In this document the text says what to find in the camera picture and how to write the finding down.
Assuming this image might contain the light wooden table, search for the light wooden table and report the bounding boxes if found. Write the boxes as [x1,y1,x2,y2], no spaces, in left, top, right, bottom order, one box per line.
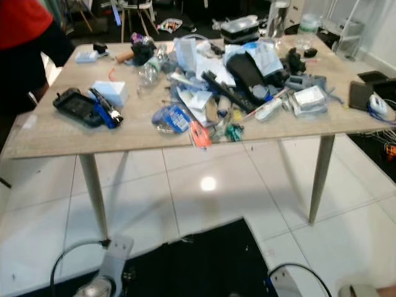
[0,31,396,241]

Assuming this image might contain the blue black hand tool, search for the blue black hand tool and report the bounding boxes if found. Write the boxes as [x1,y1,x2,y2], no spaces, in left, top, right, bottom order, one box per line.
[88,87,124,130]

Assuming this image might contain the small white box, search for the small white box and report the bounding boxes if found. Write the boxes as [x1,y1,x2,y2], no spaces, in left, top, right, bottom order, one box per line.
[92,80,130,108]

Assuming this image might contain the white blue small device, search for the white blue small device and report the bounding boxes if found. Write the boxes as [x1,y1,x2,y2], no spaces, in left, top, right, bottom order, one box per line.
[75,49,100,64]

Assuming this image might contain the person red shirt black shorts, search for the person red shirt black shorts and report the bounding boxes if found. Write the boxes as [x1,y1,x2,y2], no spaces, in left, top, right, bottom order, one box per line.
[0,0,76,148]

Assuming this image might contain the wooden chair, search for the wooden chair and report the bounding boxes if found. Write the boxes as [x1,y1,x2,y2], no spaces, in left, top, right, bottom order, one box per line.
[62,0,94,32]

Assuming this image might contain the clear plastic bottle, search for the clear plastic bottle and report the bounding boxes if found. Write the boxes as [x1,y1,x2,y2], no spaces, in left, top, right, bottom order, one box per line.
[139,59,162,88]

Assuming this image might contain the black purple gadget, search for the black purple gadget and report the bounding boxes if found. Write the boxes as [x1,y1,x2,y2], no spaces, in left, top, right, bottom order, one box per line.
[130,34,157,66]

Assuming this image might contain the blue round plastic packet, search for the blue round plastic packet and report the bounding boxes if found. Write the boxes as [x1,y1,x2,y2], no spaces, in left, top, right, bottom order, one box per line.
[152,104,192,136]

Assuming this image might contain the orange tag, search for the orange tag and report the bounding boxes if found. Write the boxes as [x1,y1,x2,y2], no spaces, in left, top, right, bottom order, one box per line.
[189,121,213,150]

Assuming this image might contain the colourful packet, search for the colourful packet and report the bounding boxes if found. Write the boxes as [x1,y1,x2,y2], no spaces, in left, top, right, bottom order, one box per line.
[158,19,184,34]

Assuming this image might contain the clear white plastic bag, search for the clear white plastic bag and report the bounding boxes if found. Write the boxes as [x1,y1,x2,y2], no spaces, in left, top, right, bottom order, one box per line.
[173,37,224,75]

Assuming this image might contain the black floor mat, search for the black floor mat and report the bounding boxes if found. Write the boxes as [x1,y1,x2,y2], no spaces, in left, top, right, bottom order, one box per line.
[31,217,277,297]

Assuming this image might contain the long black bar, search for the long black bar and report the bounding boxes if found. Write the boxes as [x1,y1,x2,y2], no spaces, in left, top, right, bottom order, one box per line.
[201,70,243,114]

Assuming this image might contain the long black pouch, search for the long black pouch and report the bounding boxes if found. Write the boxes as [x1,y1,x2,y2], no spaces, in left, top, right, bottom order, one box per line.
[226,53,270,100]

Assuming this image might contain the black stacked food containers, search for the black stacked food containers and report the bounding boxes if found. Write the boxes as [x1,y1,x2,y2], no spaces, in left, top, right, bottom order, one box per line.
[220,15,261,46]

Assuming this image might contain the white blue plastic bag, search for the white blue plastic bag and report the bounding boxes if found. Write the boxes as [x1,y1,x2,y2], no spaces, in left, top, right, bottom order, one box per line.
[244,40,286,79]

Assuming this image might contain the tall clear glass jar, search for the tall clear glass jar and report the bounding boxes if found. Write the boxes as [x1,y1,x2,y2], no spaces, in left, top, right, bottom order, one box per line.
[267,0,291,38]

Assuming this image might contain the black blocky gadget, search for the black blocky gadget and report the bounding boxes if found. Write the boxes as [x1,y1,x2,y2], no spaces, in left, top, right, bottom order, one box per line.
[285,48,308,75]

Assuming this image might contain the white sealed packet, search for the white sealed packet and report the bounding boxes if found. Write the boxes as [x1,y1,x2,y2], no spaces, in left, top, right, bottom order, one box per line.
[292,85,329,117]

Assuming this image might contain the grey plastic device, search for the grey plastic device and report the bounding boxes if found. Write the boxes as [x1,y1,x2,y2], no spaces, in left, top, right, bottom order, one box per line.
[288,74,329,93]

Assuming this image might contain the clear bottle green cap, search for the clear bottle green cap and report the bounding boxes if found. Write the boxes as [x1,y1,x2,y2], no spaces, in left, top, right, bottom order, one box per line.
[298,14,322,51]

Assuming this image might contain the dark brown wallet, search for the dark brown wallet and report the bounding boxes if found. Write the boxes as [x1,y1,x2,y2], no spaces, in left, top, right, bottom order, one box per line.
[348,80,376,113]

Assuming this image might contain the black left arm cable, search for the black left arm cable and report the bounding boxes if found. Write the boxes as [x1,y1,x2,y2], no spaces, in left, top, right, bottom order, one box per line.
[49,238,111,291]

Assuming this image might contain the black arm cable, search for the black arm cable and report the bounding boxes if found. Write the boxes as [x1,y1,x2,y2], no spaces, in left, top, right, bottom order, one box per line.
[49,238,111,291]
[268,263,333,297]

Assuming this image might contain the orange handled tool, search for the orange handled tool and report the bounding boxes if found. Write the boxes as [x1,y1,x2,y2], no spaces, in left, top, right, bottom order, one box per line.
[115,49,136,63]

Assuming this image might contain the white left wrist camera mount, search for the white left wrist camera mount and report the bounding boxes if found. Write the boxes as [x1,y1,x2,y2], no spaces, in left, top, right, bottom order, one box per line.
[98,235,134,290]

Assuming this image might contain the green handled screwdriver set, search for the green handled screwdriver set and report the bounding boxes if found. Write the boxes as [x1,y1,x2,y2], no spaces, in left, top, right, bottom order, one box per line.
[225,123,246,142]

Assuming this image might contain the white plastic handle tool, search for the white plastic handle tool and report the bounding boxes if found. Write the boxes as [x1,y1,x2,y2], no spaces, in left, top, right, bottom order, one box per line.
[254,98,285,123]

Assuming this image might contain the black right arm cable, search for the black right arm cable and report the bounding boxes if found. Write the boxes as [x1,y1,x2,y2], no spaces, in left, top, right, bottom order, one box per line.
[268,263,333,297]

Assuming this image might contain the wire mesh basket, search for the wire mesh basket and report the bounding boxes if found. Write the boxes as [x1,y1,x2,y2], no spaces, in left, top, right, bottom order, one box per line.
[337,19,365,60]

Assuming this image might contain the orange cable bundle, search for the orange cable bundle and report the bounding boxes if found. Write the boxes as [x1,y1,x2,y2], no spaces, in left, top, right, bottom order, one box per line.
[380,127,396,163]

